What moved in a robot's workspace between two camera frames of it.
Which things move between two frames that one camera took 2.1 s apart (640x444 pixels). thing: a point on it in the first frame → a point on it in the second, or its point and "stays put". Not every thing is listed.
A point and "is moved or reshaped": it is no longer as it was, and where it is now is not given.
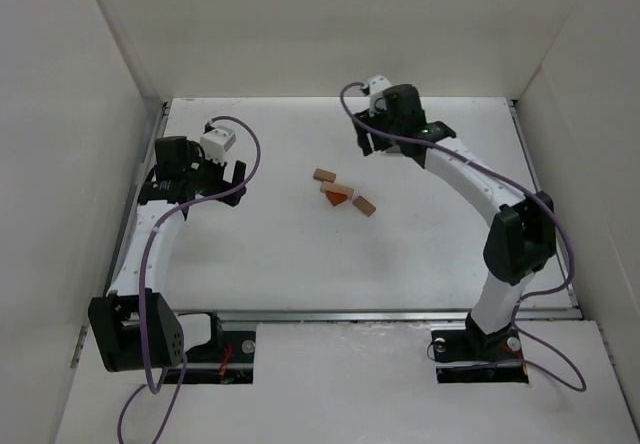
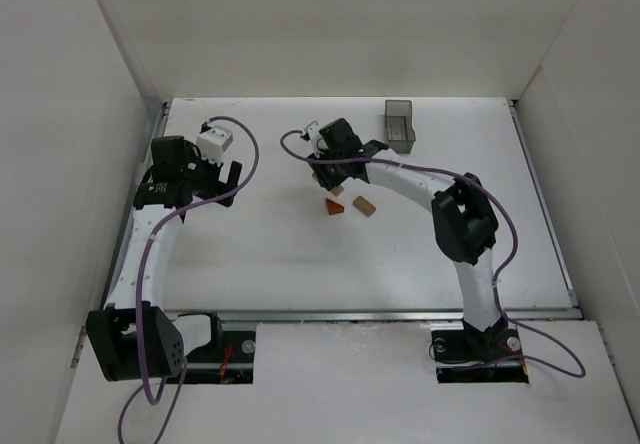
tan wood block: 364,206 stays put
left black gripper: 226,184 stays put
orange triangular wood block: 335,197 is moved or reshaped
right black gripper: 370,132 → 326,176
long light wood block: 334,187 is moved or reshaped
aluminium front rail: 363,315 stays put
